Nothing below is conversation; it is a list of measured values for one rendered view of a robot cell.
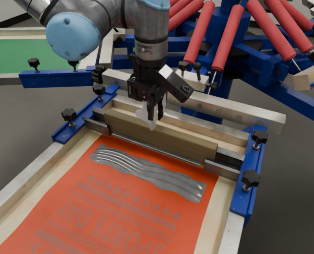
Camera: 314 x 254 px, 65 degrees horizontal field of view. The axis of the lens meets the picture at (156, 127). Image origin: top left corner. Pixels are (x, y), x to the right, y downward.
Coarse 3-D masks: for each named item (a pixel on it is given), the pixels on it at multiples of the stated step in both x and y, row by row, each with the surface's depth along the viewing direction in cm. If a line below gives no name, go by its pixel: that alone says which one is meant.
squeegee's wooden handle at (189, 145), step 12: (108, 120) 77; (120, 120) 74; (132, 120) 73; (120, 132) 78; (132, 132) 75; (144, 132) 73; (156, 132) 71; (168, 132) 70; (180, 132) 70; (156, 144) 74; (168, 144) 72; (180, 144) 69; (192, 144) 67; (204, 144) 66; (216, 144) 66; (192, 156) 70; (204, 156) 68
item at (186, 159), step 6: (114, 132) 79; (120, 138) 78; (126, 138) 77; (132, 138) 77; (138, 144) 76; (144, 144) 75; (150, 144) 75; (156, 150) 74; (162, 150) 73; (168, 150) 73; (174, 156) 72; (180, 156) 71; (186, 162) 71; (192, 162) 70; (198, 162) 70
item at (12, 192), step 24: (120, 96) 94; (168, 120) 87; (192, 120) 84; (72, 144) 79; (240, 144) 80; (48, 168) 72; (0, 192) 62; (24, 192) 66; (0, 216) 60; (240, 216) 58
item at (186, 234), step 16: (160, 160) 75; (176, 160) 76; (192, 176) 71; (208, 176) 71; (144, 192) 67; (160, 192) 67; (208, 192) 67; (176, 208) 64; (192, 208) 64; (192, 224) 60; (176, 240) 57; (192, 240) 57
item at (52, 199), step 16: (96, 144) 80; (112, 144) 80; (128, 144) 80; (80, 160) 75; (64, 176) 71; (80, 176) 71; (112, 176) 71; (128, 176) 71; (48, 192) 67; (64, 192) 67; (48, 208) 63; (32, 224) 60; (16, 240) 57
